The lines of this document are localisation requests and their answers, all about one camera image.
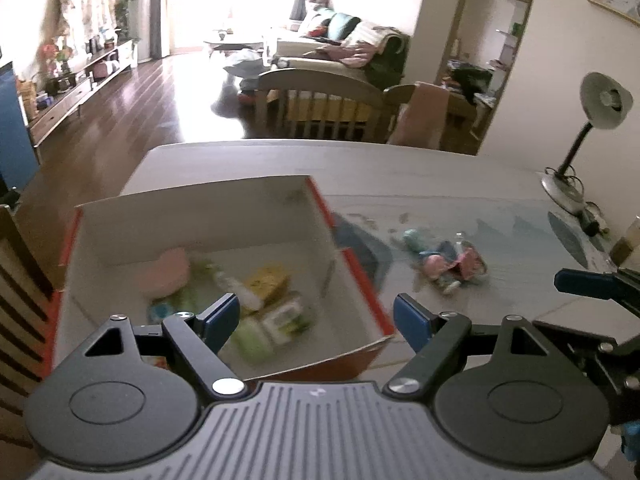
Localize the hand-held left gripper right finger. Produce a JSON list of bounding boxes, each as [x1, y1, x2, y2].
[[382, 294, 581, 400]]

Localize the pink heart-shaped dish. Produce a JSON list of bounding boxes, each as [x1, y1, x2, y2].
[[140, 249, 191, 297]]

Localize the sofa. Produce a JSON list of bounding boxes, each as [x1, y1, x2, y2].
[[275, 10, 412, 87]]

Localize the green and white packet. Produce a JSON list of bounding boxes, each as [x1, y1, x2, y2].
[[260, 291, 316, 345]]

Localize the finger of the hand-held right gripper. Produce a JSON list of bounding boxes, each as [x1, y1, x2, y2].
[[554, 267, 640, 317], [532, 320, 640, 401]]

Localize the slatted dark wooden chair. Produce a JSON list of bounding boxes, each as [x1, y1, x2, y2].
[[0, 202, 67, 417]]

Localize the pink blanket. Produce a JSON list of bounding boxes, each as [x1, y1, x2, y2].
[[320, 39, 382, 69]]

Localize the red binder clip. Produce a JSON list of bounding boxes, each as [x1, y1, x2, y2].
[[452, 232, 489, 281]]

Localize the grey desk lamp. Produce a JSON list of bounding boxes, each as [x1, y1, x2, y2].
[[541, 72, 633, 214]]

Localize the yellow cardboard box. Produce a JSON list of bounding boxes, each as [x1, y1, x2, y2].
[[242, 265, 292, 311]]

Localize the wooden tv cabinet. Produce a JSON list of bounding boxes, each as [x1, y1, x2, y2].
[[27, 37, 141, 147]]

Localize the pile of clutter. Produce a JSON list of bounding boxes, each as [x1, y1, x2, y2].
[[440, 57, 502, 107]]

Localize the orange flowers in pot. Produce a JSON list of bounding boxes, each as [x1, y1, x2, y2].
[[39, 42, 76, 80]]

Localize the pink pig figurine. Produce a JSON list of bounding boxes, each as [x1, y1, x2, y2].
[[417, 247, 463, 295]]

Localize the grey window curtain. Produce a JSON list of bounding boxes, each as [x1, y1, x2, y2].
[[150, 0, 172, 59]]

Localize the tan cloth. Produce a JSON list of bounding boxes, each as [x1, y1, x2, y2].
[[387, 81, 451, 150]]

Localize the coffee table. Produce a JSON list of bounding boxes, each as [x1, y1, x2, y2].
[[202, 30, 266, 54]]

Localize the tall potted plant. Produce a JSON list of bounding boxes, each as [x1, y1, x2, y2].
[[114, 0, 143, 41]]

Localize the white bundle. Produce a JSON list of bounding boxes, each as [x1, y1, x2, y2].
[[222, 47, 269, 79]]

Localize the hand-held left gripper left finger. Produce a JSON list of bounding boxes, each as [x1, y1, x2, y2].
[[52, 292, 246, 401]]

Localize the red cardboard box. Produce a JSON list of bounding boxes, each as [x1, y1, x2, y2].
[[50, 175, 398, 386]]

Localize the black cabinet with blue panel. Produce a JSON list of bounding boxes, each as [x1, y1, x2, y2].
[[0, 60, 41, 194]]

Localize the white plastic tube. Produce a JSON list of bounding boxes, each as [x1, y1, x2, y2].
[[212, 267, 263, 311]]

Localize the dark wooden dining chair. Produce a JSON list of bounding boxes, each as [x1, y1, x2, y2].
[[256, 67, 393, 143]]

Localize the floral curtain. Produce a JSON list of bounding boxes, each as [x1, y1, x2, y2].
[[50, 0, 121, 49]]

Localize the yellowish bottle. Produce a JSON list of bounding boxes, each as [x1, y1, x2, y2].
[[610, 215, 640, 267]]

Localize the wooden chair with draped cloth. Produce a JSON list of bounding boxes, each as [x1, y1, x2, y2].
[[382, 82, 482, 155]]

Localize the teal round toy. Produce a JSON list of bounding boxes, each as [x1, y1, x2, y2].
[[402, 227, 433, 256]]

